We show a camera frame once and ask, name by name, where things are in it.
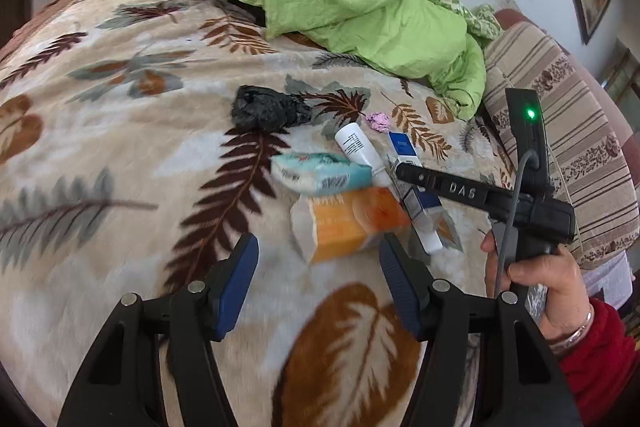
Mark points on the black plastic bag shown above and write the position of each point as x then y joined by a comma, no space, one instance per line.
265,109

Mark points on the beige leaf print blanket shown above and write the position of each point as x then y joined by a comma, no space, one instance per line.
150,157

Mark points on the blue white cardboard box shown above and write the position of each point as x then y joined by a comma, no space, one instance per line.
402,144
425,222

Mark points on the person's right hand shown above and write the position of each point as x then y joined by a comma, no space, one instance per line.
560,287

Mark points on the pink paper ball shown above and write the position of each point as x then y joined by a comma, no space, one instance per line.
378,121

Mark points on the teal tissue pack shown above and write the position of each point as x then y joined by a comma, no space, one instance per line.
320,172

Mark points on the striped floral cushion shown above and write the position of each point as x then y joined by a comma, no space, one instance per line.
590,132

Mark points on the pink brown padded cushion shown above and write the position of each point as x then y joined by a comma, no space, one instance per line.
607,92

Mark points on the orange cardboard box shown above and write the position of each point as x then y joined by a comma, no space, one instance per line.
350,222

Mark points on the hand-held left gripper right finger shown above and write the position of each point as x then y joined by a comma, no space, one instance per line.
397,292

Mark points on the lilac tablecloth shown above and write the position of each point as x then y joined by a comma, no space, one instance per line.
607,277

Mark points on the person's right forearm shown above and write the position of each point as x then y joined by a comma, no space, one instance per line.
600,367

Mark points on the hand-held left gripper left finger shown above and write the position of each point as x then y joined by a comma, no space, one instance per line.
235,292

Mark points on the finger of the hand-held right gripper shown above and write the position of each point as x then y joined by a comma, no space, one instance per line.
450,188

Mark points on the white tube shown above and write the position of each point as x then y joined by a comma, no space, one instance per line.
352,144

